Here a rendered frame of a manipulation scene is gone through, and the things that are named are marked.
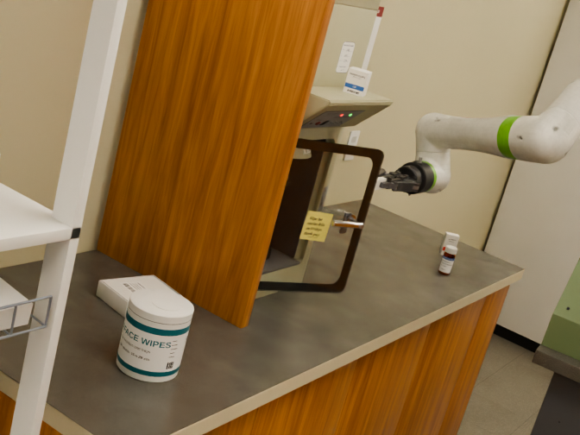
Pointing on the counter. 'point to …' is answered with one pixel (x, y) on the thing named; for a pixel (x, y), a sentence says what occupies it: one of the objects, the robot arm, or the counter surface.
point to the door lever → (348, 223)
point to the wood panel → (211, 143)
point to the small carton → (357, 81)
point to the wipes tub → (154, 335)
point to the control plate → (332, 118)
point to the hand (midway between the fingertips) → (376, 183)
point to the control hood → (317, 103)
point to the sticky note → (316, 226)
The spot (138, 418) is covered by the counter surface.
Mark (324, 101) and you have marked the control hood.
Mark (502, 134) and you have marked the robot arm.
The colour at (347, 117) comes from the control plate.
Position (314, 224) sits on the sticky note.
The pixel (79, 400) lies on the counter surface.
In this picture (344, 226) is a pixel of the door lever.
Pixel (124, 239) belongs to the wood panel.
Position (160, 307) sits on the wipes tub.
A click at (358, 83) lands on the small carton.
